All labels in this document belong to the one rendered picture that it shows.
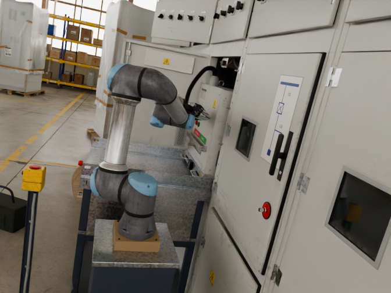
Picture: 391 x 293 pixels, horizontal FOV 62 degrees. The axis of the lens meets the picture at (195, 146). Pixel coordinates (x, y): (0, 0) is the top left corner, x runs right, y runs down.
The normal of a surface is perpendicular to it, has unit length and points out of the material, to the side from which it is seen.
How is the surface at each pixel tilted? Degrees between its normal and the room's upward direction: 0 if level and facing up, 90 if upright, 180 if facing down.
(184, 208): 90
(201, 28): 90
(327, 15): 90
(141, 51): 90
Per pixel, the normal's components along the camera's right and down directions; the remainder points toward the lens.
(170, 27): -0.68, 0.03
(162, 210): 0.21, 0.26
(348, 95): -0.96, -0.14
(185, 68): -0.16, 0.19
